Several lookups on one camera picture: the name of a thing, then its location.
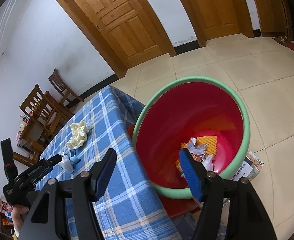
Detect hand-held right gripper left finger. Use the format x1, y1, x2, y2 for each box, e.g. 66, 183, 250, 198
18, 148, 117, 240

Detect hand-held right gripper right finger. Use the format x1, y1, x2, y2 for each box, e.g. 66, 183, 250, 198
178, 148, 275, 240

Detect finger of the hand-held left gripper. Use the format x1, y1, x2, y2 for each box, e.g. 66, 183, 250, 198
48, 154, 64, 168

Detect white tissue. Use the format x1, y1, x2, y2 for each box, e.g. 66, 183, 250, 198
181, 137, 207, 159

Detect red bin with green rim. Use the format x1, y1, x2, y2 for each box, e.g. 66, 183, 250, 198
132, 76, 251, 199

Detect person's left hand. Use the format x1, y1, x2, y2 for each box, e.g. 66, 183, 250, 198
10, 204, 31, 238

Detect wooden chair with curved back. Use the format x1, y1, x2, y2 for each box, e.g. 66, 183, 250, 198
12, 151, 41, 167

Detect cluttered wooden shelf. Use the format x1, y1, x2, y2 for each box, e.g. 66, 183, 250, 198
0, 197, 15, 240

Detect crumpled pale yellow paper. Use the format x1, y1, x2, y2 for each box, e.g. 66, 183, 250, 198
66, 121, 90, 150

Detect wooden dining table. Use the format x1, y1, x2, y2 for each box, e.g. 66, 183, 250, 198
17, 116, 53, 153

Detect blue plaid tablecloth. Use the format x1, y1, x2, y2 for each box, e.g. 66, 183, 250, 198
34, 85, 195, 240

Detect large wooden slat-back chair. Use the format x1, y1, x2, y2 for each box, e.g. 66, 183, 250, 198
19, 84, 75, 140

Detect printed paper package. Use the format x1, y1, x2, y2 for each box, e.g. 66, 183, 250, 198
237, 151, 265, 180

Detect small wooden slat-back chair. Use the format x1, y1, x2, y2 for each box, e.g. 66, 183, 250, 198
48, 69, 85, 108

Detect wooden panel door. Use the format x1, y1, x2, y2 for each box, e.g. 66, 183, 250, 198
249, 0, 294, 39
50, 0, 177, 78
168, 0, 254, 48

